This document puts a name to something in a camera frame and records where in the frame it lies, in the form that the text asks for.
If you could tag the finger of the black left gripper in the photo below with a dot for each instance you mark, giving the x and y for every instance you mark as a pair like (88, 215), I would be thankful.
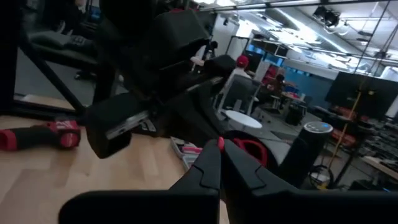
(192, 118)

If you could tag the grey open tool case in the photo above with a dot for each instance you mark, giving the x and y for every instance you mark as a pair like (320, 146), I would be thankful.
(186, 152)

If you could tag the white power strip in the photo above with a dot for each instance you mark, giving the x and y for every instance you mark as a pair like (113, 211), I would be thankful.
(320, 179)

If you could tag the black monitor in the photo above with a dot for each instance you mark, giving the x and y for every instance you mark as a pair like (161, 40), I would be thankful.
(363, 95)

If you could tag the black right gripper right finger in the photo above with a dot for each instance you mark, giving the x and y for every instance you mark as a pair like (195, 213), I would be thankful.
(295, 208)

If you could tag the black desk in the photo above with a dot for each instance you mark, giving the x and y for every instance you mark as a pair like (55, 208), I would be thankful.
(62, 46)

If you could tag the black tower fan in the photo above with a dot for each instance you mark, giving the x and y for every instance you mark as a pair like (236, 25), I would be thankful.
(304, 149)

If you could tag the white round pedestal table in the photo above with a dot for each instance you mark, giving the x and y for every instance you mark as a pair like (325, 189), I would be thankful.
(244, 119)

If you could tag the black ceiling camera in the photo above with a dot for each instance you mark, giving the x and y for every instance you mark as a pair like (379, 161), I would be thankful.
(326, 15)

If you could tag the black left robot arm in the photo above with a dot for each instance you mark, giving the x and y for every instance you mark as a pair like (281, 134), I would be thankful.
(130, 18)

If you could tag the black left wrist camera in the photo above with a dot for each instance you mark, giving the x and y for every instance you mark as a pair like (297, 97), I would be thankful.
(177, 37)

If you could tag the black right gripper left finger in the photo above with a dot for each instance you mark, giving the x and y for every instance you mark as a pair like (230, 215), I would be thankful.
(155, 208)

